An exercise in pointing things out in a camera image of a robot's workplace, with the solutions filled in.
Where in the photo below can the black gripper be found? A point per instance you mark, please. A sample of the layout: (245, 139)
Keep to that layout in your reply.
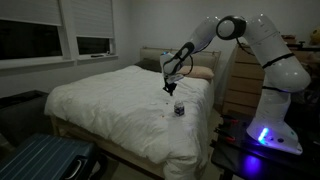
(169, 87)

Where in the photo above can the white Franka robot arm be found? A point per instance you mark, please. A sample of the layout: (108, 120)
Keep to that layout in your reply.
(280, 66)

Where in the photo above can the small glass jar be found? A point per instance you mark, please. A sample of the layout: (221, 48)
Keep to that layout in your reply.
(179, 109)

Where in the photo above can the pink pillow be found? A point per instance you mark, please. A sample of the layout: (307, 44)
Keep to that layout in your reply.
(200, 72)

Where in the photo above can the dark pillow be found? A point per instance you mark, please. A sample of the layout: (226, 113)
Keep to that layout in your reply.
(146, 65)

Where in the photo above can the beige bed headboard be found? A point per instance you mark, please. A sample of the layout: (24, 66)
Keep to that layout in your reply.
(150, 53)

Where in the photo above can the white quilted duvet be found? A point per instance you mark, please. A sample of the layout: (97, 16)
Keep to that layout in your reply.
(116, 100)

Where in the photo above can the red black clamp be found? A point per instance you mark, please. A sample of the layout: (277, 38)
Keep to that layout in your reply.
(230, 120)
(225, 136)

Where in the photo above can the wooden dresser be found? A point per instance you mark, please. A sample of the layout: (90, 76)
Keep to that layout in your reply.
(240, 86)

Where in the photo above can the flat black remote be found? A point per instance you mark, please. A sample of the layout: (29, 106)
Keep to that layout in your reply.
(97, 55)

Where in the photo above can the black robot table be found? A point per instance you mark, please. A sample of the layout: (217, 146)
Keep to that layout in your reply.
(233, 156)

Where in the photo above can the narrow dark window pane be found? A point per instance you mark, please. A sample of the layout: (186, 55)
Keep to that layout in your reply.
(93, 45)

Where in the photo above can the narrow white window blind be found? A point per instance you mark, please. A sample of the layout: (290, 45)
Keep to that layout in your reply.
(93, 18)

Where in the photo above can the white window sill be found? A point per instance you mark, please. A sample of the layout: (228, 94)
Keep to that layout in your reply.
(50, 62)

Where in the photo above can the small brown box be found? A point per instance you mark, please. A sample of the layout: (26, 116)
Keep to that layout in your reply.
(290, 38)

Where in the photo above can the dark blue suitcase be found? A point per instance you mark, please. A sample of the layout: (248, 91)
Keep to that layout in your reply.
(40, 156)

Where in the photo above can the dark ottoman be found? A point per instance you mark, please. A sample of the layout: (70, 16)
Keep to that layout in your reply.
(23, 116)

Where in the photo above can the wide dark window pane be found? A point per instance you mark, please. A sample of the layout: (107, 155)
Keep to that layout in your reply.
(30, 41)

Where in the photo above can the yellow plush toy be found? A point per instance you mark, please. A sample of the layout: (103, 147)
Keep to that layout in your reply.
(315, 36)

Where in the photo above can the wide white window blind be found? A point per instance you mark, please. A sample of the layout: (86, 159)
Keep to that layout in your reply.
(30, 11)

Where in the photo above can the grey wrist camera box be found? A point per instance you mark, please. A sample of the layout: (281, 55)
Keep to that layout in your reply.
(175, 79)

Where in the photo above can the wooden bed frame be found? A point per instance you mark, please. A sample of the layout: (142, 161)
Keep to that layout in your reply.
(113, 148)

